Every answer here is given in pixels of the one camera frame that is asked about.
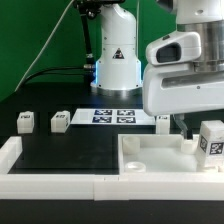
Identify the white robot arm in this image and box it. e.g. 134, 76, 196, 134
73, 0, 224, 133

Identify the black cable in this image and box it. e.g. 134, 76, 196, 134
23, 67, 96, 86

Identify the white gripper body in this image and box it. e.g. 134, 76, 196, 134
143, 63, 224, 116

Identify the white U-shaped obstacle fence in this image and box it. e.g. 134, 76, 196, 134
0, 137, 224, 201

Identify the white square tabletop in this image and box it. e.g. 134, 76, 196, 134
118, 134, 219, 174

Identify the white marker sheet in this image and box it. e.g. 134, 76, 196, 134
71, 108, 155, 125

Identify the white cable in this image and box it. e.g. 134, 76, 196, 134
14, 0, 76, 93

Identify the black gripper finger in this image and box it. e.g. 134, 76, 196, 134
173, 114, 193, 140

